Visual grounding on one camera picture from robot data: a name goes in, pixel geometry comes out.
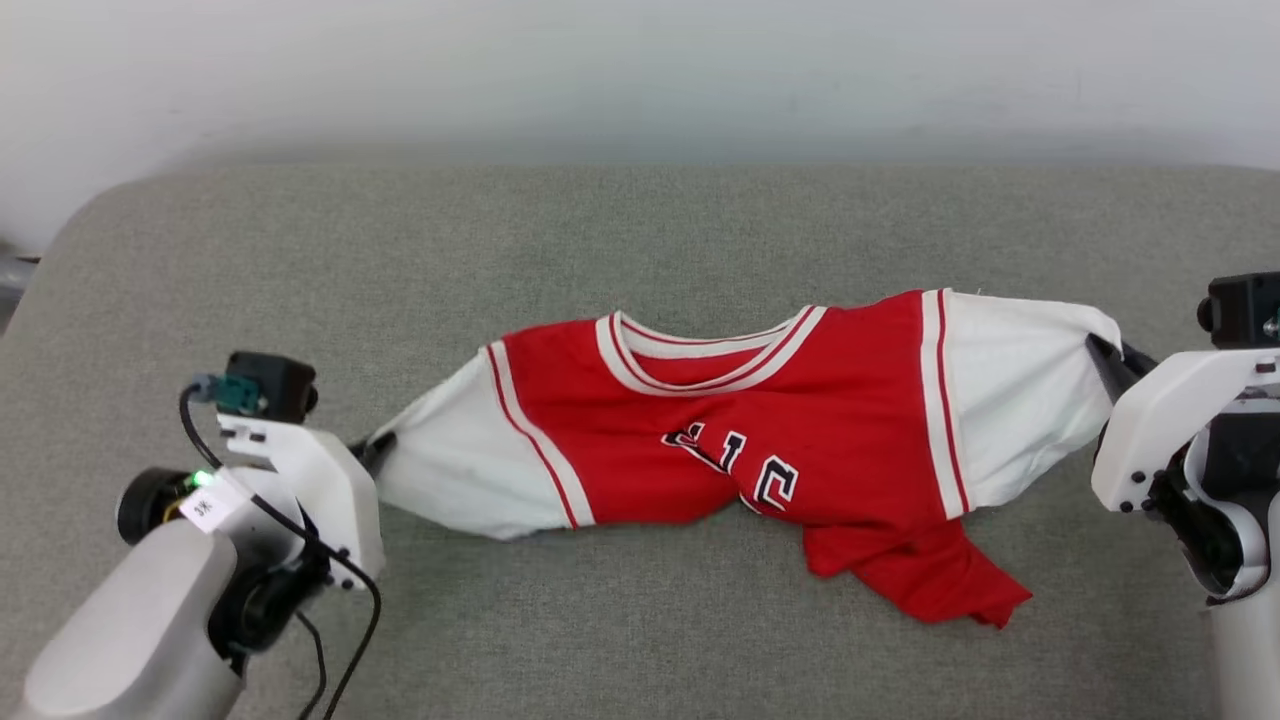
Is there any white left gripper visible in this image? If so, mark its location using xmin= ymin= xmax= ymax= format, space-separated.
xmin=215 ymin=413 xmax=397 ymax=591

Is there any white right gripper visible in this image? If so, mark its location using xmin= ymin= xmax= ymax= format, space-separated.
xmin=1085 ymin=333 xmax=1280 ymax=516

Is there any red and white jersey shirt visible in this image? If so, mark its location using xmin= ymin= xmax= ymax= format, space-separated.
xmin=372 ymin=288 xmax=1126 ymax=629

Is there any black cable with teal plug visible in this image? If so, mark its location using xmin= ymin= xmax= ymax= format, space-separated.
xmin=179 ymin=373 xmax=384 ymax=720

